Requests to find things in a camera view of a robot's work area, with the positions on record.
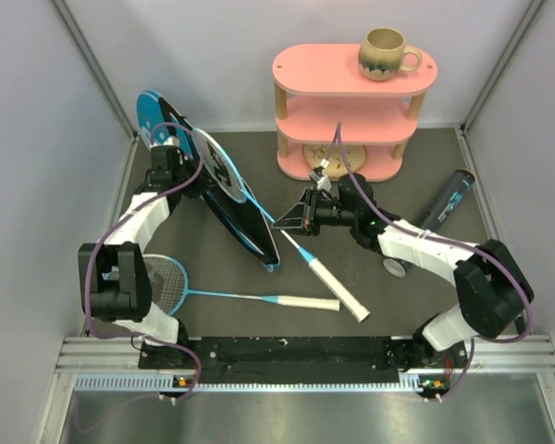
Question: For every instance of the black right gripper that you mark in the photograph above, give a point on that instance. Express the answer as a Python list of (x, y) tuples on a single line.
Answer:
[(303, 215)]

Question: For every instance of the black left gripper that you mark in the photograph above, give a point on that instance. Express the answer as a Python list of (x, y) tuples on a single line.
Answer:
[(186, 162)]

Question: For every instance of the blue sport racket bag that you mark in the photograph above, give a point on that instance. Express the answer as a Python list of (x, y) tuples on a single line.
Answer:
[(158, 119)]

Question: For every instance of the blue badminton racket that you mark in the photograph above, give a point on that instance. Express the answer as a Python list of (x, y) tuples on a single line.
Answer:
[(223, 170), (170, 287)]

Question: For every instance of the black shuttlecock tube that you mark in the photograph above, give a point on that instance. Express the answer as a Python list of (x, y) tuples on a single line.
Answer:
[(456, 187)]

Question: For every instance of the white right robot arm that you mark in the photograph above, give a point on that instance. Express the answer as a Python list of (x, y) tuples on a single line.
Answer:
[(491, 288)]

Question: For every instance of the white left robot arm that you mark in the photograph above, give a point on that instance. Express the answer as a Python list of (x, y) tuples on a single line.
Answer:
[(114, 281)]

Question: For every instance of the round painted beige coaster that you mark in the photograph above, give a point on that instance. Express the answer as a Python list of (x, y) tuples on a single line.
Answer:
[(314, 154)]

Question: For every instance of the pink three-tier shelf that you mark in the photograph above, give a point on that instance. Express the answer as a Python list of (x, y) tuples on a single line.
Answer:
[(318, 85)]

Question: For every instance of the beige ceramic mug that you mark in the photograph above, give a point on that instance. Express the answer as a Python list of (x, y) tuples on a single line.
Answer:
[(384, 53)]

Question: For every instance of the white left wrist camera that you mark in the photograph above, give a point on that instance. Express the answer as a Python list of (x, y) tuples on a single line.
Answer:
[(172, 140)]

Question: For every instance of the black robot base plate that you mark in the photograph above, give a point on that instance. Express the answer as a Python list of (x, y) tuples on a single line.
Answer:
[(317, 360)]

